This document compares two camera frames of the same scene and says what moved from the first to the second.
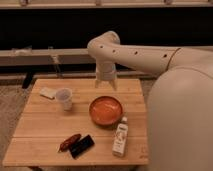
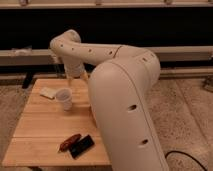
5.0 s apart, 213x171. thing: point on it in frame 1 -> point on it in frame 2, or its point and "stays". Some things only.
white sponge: x=48 y=92 stays
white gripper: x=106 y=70 -> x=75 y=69
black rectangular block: x=82 y=146 stays
